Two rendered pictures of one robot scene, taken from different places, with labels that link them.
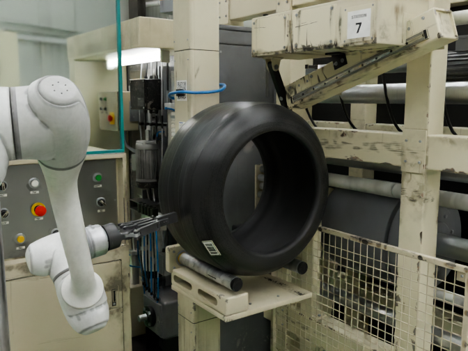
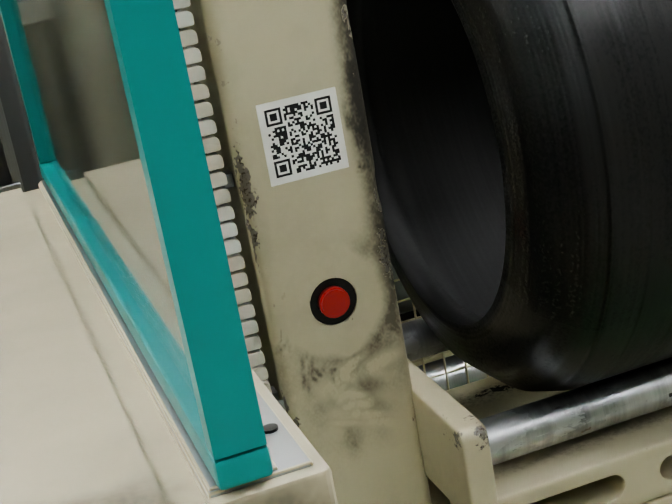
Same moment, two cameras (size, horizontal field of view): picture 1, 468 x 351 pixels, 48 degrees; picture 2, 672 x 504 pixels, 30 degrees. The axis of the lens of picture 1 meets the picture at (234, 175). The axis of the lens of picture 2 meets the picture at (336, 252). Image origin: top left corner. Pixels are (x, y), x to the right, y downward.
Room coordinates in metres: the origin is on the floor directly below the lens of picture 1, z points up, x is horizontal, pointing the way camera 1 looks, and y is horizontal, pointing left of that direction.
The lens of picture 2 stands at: (1.58, 1.23, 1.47)
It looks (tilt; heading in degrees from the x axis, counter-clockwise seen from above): 18 degrees down; 289
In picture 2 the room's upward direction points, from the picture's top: 10 degrees counter-clockwise
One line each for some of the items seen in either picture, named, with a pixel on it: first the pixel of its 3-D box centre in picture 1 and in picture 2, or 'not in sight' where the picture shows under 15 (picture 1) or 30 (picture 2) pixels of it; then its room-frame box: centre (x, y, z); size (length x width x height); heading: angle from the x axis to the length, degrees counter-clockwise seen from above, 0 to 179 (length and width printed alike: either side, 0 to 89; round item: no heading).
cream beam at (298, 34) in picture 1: (331, 32); not in sight; (1.86, -0.34, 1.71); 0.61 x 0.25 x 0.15; 35
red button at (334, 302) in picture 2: not in sight; (332, 300); (1.96, 0.19, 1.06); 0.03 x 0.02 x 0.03; 35
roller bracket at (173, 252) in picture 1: (213, 251); (403, 399); (1.94, 0.08, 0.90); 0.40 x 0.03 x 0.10; 125
